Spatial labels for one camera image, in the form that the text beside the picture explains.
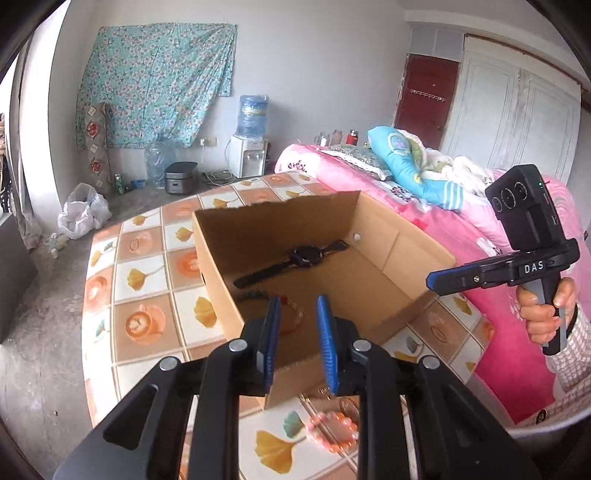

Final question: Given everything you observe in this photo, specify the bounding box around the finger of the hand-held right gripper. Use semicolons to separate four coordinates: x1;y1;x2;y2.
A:
426;257;509;296

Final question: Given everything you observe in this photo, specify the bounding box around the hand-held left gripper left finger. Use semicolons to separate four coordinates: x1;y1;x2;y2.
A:
53;295;282;480

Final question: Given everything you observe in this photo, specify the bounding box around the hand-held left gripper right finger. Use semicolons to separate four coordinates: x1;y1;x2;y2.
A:
315;295;541;480

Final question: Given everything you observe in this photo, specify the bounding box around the brown cardboard box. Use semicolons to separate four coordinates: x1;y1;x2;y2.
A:
191;191;458;411

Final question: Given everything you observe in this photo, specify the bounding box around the person's right forearm checkered sleeve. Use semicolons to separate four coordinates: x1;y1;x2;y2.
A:
545;305;591;418

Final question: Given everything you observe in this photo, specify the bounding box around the person's right hand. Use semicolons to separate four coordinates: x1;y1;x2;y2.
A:
516;277;578;343

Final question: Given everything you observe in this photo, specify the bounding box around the pink floral bed blanket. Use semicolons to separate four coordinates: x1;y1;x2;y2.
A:
274;143;591;425

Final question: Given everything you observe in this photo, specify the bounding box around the black wrist watch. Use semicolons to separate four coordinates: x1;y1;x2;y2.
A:
233;239;350;289

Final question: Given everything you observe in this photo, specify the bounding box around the white crumpled blanket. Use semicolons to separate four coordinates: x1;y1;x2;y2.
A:
422;147;496;195

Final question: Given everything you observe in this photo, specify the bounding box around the white wardrobe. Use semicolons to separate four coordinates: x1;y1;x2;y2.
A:
440;34;583;186

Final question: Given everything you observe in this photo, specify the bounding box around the light blue quilt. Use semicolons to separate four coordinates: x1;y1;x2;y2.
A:
368;126;463;211

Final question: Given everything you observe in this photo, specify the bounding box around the leaf and cup patterned tablecloth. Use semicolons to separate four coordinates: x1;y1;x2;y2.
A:
82;170;497;480

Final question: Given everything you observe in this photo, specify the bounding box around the grey embroidered pillow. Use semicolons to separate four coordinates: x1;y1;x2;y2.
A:
320;144;393;181

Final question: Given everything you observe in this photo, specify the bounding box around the white water dispenser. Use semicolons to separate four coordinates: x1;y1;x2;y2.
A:
229;134;269;179

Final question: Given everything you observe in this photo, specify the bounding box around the dark red door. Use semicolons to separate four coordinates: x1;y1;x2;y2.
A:
393;52;461;149

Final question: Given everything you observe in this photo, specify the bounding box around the dark grey rice cooker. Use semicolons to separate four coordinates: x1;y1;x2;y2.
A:
164;161;199;195

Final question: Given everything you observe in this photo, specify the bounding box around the clear empty water jug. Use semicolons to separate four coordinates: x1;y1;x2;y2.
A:
144;133;179;189

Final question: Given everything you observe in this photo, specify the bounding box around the white plastic bag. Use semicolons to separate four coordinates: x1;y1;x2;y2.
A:
57;183;113;240

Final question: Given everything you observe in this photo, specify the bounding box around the patterned folded mat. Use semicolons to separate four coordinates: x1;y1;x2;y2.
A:
78;102;114;195

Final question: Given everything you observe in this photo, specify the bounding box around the dark grey cabinet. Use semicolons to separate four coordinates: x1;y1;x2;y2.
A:
0;214;38;345

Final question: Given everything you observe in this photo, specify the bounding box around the amber bead bracelet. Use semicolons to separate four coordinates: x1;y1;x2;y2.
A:
277;298;306;334

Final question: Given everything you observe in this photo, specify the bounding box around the pink bead bracelet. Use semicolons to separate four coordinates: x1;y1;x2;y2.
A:
304;412;360;450

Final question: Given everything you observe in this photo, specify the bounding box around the turquoise floral wall cloth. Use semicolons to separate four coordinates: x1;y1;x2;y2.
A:
76;23;239;151

